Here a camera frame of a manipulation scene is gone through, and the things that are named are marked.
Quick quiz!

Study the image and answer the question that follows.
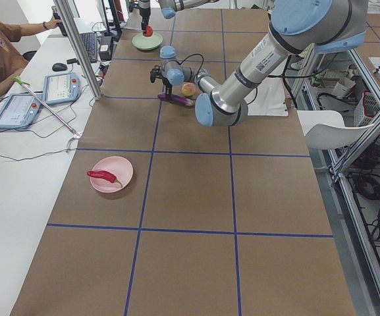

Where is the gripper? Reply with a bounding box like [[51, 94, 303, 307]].
[[149, 65, 173, 101], [138, 0, 151, 32]]

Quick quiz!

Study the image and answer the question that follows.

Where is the red pomegranate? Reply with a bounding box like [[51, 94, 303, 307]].
[[143, 25, 153, 38]]

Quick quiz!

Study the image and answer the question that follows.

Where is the purple eggplant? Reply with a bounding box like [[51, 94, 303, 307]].
[[157, 93, 194, 107]]

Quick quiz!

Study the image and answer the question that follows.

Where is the peach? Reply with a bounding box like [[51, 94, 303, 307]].
[[181, 82, 197, 97]]

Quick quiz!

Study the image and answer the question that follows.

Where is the red chili pepper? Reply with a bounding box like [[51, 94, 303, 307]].
[[86, 170, 123, 188]]

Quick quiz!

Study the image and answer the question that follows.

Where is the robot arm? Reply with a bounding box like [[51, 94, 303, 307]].
[[138, 0, 216, 34], [150, 0, 368, 126]]

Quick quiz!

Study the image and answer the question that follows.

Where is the green plate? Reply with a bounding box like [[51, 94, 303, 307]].
[[132, 32, 163, 51]]

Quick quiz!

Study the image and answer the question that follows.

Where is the black keyboard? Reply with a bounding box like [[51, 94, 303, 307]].
[[80, 32, 98, 63]]

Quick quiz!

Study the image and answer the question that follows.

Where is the far teach pendant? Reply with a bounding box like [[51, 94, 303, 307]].
[[42, 72, 80, 105]]

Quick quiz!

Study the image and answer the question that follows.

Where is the teach pendant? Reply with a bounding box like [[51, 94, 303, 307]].
[[42, 72, 80, 105], [0, 93, 41, 129]]

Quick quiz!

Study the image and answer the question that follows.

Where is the computer mouse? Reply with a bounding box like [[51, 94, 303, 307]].
[[51, 63, 68, 72]]

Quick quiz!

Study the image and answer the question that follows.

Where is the grabber stick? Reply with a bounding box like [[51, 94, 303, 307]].
[[13, 75, 82, 139]]

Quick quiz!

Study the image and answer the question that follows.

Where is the pink plate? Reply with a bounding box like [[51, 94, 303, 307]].
[[87, 156, 134, 193]]

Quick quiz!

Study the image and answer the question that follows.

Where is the near teach pendant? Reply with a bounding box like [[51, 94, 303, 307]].
[[0, 93, 41, 129]]

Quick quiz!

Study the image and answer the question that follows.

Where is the brown grid table mat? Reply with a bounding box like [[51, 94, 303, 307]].
[[12, 13, 356, 315]]

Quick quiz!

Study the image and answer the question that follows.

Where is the person in brown shirt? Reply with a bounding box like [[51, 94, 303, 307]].
[[0, 17, 61, 97]]

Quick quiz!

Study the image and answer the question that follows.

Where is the white chair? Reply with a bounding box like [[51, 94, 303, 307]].
[[297, 110, 374, 149]]

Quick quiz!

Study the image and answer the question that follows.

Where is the aluminium camera post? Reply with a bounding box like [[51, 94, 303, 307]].
[[53, 0, 102, 101]]

